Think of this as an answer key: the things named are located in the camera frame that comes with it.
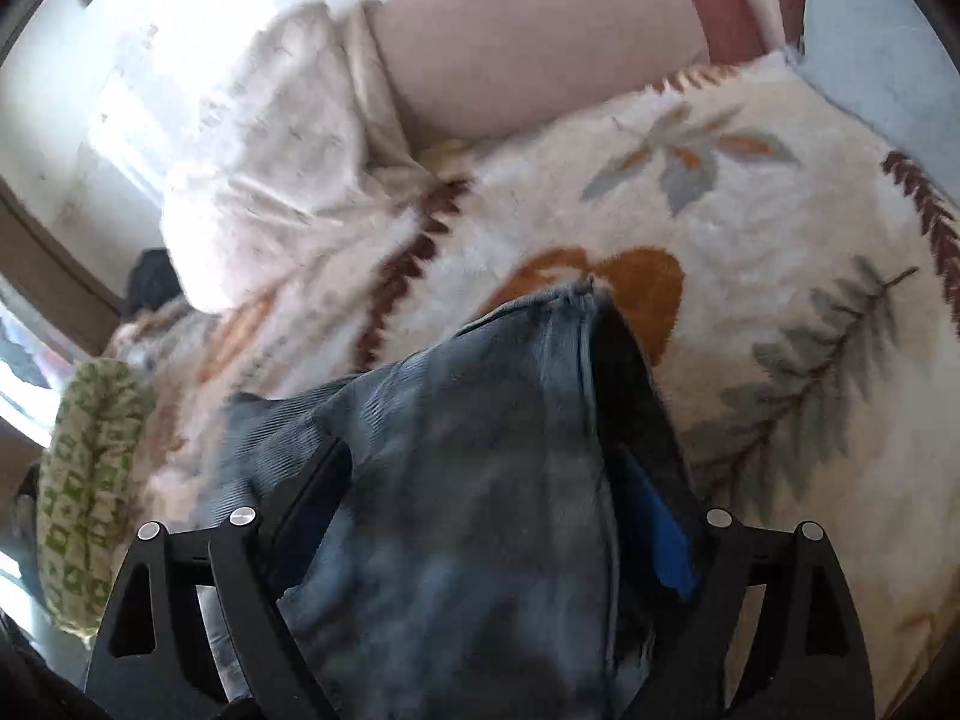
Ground light blue pillow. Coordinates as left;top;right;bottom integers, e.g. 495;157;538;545
788;0;960;200

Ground black cloth bundle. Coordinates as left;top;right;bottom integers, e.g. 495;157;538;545
124;249;182;319

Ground cream crumpled sheet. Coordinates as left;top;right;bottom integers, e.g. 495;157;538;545
96;2;438;314

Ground cream leaf pattern blanket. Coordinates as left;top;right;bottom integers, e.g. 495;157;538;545
109;54;958;717

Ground green white patterned blanket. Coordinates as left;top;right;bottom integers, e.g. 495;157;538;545
36;358;151;640

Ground pink bolster pillow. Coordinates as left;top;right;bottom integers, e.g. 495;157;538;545
366;0;767;148

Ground wooden window frame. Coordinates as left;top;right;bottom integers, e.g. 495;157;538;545
2;182;122;356

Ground grey denim pants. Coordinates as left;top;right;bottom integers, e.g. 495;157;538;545
197;283;700;718

